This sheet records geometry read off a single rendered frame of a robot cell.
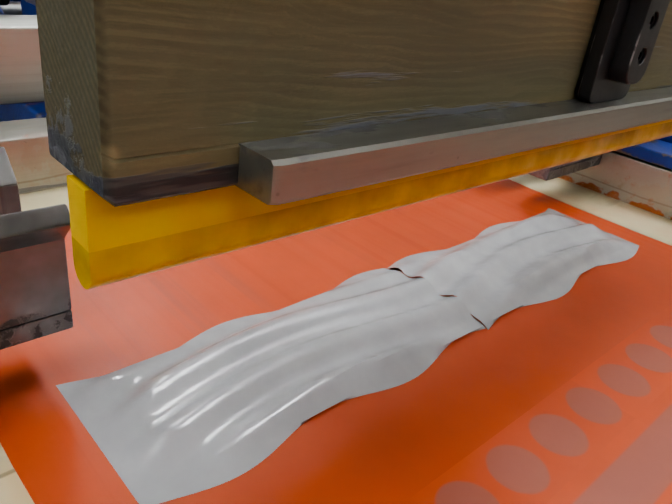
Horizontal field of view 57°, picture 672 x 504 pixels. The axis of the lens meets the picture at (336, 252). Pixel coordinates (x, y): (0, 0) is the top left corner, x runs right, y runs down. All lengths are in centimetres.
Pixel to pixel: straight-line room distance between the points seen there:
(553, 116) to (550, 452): 12
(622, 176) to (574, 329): 23
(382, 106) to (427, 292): 17
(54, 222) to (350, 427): 13
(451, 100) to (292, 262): 18
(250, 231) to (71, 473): 11
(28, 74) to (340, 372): 32
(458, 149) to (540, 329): 17
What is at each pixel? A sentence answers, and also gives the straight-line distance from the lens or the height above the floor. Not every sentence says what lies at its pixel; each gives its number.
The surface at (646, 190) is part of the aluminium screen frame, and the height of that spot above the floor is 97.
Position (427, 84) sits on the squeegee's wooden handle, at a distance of 17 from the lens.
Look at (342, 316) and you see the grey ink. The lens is 29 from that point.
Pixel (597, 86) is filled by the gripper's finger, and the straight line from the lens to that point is 25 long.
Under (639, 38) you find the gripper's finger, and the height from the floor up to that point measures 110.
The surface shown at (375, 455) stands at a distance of 23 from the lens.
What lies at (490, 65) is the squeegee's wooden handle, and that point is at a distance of 20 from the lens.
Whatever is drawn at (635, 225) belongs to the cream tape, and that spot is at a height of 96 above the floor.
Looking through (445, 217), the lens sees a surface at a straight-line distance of 43.
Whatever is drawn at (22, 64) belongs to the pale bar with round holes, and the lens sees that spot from 48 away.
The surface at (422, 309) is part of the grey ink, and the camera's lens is 30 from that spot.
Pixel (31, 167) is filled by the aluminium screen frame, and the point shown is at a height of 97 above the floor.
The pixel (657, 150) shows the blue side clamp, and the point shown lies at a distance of 53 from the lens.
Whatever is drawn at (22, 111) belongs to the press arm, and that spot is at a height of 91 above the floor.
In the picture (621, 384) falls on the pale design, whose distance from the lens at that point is 31.
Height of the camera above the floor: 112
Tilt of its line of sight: 27 degrees down
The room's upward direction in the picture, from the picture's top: 7 degrees clockwise
